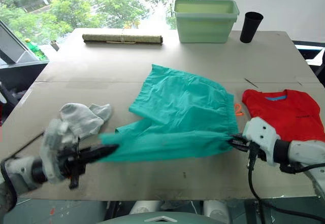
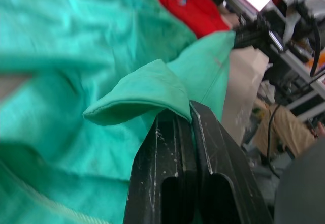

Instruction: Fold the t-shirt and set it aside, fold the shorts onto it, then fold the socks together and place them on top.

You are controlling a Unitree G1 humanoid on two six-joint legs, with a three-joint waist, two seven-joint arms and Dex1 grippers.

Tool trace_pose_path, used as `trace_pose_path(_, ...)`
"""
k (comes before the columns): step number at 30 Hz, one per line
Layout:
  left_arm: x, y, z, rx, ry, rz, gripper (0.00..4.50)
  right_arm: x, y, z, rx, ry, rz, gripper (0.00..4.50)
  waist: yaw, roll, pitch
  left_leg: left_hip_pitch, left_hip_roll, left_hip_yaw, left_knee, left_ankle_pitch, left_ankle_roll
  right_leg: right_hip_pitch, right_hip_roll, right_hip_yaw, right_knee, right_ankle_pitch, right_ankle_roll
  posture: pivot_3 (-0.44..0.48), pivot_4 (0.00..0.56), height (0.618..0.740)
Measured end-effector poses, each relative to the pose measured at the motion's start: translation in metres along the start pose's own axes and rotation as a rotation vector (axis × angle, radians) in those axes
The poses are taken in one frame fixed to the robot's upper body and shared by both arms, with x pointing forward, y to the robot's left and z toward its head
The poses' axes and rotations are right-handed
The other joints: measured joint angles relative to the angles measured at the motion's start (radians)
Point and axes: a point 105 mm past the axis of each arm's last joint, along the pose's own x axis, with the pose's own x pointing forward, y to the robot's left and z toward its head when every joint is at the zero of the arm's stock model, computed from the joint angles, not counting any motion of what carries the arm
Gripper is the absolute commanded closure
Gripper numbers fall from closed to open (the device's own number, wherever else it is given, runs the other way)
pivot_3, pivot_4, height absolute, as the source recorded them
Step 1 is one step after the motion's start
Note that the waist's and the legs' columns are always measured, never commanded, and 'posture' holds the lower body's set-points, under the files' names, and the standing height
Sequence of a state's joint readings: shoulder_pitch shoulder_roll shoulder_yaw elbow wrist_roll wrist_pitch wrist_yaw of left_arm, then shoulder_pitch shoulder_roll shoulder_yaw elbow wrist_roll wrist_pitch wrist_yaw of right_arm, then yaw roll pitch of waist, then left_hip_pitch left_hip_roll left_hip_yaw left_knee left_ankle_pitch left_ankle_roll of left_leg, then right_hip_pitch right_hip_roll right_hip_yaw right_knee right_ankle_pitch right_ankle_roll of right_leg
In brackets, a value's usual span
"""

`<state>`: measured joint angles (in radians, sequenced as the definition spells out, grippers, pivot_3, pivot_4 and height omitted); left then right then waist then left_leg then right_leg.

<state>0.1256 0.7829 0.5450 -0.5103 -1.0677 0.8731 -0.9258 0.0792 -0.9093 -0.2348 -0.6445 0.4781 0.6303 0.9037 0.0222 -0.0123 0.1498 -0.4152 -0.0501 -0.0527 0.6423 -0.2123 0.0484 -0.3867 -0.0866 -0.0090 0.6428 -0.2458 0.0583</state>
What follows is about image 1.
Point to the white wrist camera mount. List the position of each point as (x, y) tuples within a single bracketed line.
[(261, 135), (54, 142)]

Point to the black furniture beside table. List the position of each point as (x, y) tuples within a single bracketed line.
[(312, 53)]

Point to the black plastic cup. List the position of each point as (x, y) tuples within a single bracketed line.
[(250, 28)]

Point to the light green plastic bin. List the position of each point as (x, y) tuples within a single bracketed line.
[(205, 26)]

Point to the red t-shirt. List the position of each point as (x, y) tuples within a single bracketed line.
[(287, 112)]

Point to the small metal cup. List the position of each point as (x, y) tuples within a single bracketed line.
[(54, 45)]

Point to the grey sock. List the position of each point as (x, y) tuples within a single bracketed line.
[(104, 111), (81, 122)]

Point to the green soda bottle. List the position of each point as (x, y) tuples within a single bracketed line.
[(35, 50)]

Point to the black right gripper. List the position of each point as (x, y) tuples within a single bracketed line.
[(245, 145)]

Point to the white rounded shape under table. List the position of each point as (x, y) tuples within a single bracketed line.
[(215, 210), (146, 207)]

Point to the green shorts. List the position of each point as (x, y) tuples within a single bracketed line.
[(177, 107)]

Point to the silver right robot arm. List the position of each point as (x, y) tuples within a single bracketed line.
[(304, 150)]

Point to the grey-green robot torso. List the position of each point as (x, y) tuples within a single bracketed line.
[(162, 220)]

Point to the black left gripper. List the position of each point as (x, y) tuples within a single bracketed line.
[(72, 160)]

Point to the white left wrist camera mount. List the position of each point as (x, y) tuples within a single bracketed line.
[(54, 142)]

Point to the rolled green bamboo mat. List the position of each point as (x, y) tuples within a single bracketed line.
[(122, 38)]

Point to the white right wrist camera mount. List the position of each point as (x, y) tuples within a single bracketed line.
[(261, 135)]

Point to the grey angled stand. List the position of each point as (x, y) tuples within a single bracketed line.
[(12, 46)]

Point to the black side cabinet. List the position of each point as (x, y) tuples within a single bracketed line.
[(23, 74)]

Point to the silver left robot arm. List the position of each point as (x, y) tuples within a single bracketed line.
[(23, 170)]

